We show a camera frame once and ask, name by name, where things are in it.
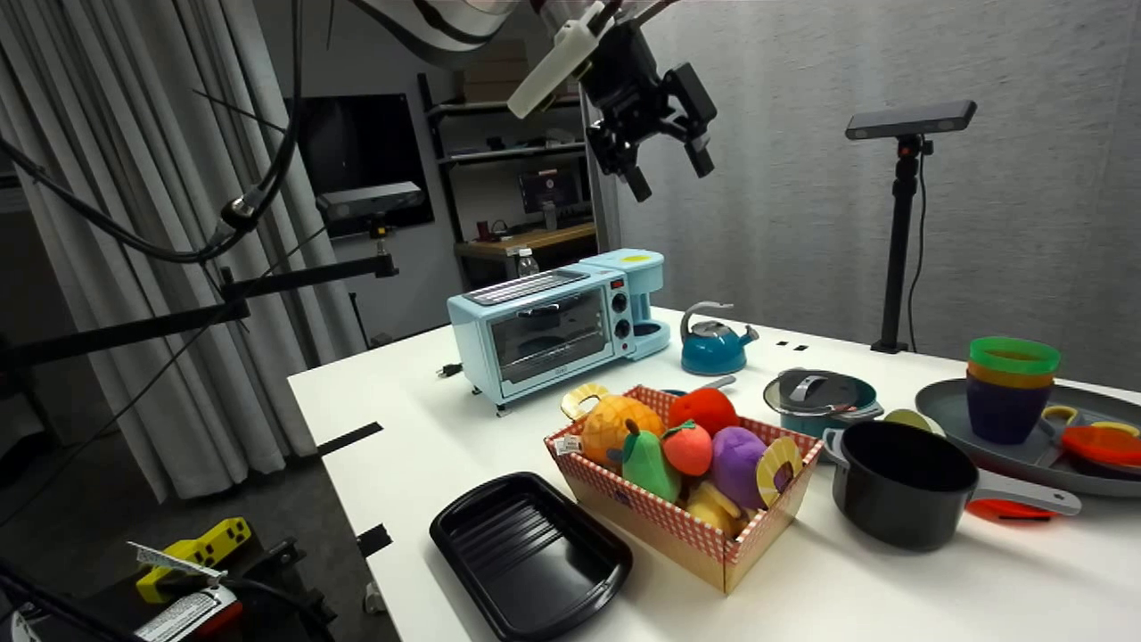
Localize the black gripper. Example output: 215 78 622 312
577 23 723 208

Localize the blue toy pot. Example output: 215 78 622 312
758 366 886 439

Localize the black shelf unit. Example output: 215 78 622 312
419 68 598 289

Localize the blue toy kettle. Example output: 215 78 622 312
676 301 764 378

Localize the light blue toaster oven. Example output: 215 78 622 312
446 248 674 413

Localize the black tripod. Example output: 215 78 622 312
871 131 939 357

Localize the red toy tomato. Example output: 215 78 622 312
667 385 743 439

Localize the orange toy fruit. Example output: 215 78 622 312
577 391 667 472

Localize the red toy fruit green leaf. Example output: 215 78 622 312
659 421 717 481

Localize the green toy pear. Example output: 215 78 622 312
617 426 684 506

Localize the purple toy fruit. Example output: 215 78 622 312
709 426 769 514

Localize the black monitor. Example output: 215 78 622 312
295 92 439 237

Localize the toy slice purple centre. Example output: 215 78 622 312
753 437 807 510

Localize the yellow toy banana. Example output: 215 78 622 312
684 479 743 538

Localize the pale green toy slice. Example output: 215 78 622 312
886 408 949 439

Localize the basket of toy fruit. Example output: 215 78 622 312
541 381 827 596

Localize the dark grey plate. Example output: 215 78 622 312
912 374 1141 501

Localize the grey backdrop curtain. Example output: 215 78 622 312
598 0 1141 389

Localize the green toy cup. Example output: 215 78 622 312
966 332 1063 381

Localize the orange toy cup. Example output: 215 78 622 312
966 365 1059 391

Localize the purple toy cup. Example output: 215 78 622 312
964 378 1054 446

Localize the black plastic tray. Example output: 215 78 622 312
428 468 636 642

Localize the flat red toy piece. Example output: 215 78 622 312
964 497 1059 529

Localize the orange-red toy slice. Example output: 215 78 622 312
1054 421 1141 473

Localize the white pleated curtain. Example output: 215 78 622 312
0 0 372 504

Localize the yellow black hand tool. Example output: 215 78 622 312
133 514 257 608

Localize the silver red device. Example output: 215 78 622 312
121 538 245 642

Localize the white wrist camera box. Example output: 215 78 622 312
506 13 603 123

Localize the black stereo camera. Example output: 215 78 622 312
316 180 435 240
844 99 980 143

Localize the yellow toy ring slice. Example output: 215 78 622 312
559 381 613 421

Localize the black saucepan grey handle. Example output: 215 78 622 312
815 416 1085 553

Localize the black table edge bracket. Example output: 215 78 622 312
283 416 389 472
352 522 397 560

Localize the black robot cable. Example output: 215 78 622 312
0 0 307 268

